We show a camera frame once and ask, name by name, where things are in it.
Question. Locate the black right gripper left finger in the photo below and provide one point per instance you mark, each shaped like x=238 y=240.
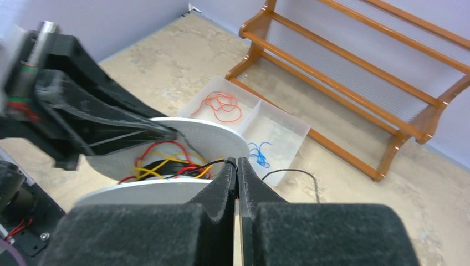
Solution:
x=197 y=232

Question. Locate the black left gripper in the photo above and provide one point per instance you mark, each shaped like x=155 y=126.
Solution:
x=98 y=115

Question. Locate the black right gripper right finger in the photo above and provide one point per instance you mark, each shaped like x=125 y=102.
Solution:
x=277 y=232

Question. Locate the white plastic cable spool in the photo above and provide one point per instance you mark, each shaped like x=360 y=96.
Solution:
x=169 y=172

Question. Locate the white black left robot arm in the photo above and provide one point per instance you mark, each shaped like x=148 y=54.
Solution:
x=28 y=214

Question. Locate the clear plastic divided tray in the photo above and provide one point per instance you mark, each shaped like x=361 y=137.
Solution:
x=273 y=136

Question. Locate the orange wooden shelf rack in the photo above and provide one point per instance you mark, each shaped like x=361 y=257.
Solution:
x=388 y=66

